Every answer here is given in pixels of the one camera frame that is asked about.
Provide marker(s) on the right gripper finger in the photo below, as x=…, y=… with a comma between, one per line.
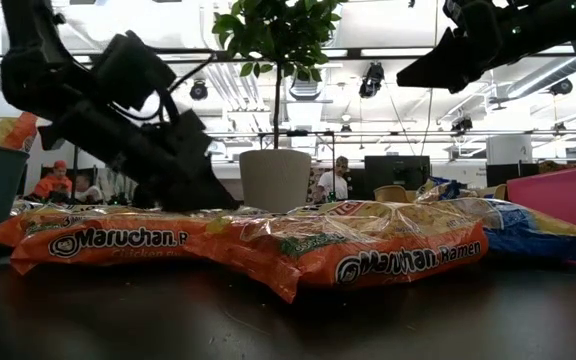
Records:
x=438, y=57
x=448, y=80

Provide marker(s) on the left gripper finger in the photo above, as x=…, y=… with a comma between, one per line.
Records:
x=148, y=197
x=203, y=195

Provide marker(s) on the orange Maruchan ramen packet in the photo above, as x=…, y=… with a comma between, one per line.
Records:
x=3, y=131
x=368, y=260
x=98, y=240
x=343, y=209

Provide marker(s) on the blue Maruchan ramen packet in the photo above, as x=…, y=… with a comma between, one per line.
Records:
x=533, y=235
x=443, y=189

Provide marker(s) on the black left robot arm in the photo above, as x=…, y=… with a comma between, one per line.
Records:
x=33, y=70

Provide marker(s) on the black ceiling spotlight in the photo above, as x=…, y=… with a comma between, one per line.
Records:
x=371, y=80
x=462, y=123
x=199, y=91
x=561, y=86

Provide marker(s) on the long black overhead bar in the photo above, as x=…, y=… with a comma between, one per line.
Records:
x=348, y=51

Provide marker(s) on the white column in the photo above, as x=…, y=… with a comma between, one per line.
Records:
x=508, y=149

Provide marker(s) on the large black monitor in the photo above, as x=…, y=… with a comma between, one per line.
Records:
x=398, y=172

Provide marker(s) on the dark background monitor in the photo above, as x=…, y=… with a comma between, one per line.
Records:
x=510, y=174

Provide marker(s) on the yellow plastic bin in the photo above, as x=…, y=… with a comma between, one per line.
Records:
x=390, y=194

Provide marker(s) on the green leafy plant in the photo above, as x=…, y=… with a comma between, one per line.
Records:
x=283, y=30

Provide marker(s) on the red plastic bin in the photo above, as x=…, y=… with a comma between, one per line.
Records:
x=558, y=200

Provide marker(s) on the silver ceiling duct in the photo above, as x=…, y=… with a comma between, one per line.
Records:
x=548, y=75

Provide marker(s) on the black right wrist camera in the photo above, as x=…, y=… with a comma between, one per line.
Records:
x=475, y=20

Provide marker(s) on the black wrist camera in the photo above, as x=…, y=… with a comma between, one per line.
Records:
x=475, y=20
x=133, y=70

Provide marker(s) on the black background rail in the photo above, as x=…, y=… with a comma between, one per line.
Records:
x=393, y=133

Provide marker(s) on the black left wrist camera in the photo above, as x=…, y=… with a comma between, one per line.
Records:
x=133, y=70

